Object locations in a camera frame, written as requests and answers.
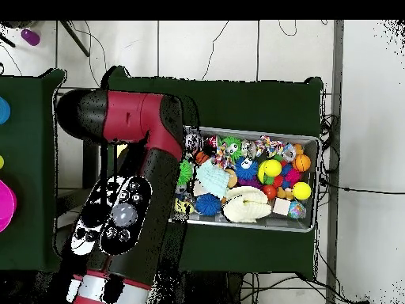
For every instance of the green spiky rubber ball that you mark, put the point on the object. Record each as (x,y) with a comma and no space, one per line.
(186,171)

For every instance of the multicoloured patterned cloth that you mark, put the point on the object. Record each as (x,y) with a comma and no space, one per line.
(269,145)
(224,158)

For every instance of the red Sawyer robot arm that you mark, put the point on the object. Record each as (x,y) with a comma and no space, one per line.
(133,117)

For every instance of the shallow clear mesh bin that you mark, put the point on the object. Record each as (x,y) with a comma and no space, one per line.
(269,223)

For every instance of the orange striped tiger plush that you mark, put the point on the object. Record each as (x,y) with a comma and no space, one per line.
(202,157)

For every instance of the light blue waffle cloth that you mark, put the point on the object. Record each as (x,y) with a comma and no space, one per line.
(212,177)

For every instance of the white toy baseball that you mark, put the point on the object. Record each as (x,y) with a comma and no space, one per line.
(193,141)

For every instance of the green spiky ball with eyes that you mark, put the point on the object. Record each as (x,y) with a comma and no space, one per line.
(232,146)

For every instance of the yellow duck plush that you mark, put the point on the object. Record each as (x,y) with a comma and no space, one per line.
(183,207)

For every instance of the blue spiky ball with eyes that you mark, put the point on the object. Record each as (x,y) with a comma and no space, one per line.
(246,169)

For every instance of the cream waffle cloth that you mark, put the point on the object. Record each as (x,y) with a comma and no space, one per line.
(246,204)

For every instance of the orange toy basketball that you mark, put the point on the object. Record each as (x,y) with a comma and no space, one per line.
(302,162)

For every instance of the yellow tennis ball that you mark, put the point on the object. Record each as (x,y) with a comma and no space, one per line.
(301,190)

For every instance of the dark green side table cloth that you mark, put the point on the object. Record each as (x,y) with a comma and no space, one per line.
(31,126)

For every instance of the black rod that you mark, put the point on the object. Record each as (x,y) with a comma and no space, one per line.
(74,38)

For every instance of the pink round disc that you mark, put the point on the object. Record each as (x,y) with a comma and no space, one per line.
(6,205)

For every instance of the small yellow object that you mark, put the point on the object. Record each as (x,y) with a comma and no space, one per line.
(1,162)

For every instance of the blue round object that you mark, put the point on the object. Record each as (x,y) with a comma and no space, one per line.
(3,110)

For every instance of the purple bottle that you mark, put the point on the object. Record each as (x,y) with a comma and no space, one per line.
(30,37)

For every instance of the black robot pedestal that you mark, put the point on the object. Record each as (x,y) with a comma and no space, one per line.
(218,288)

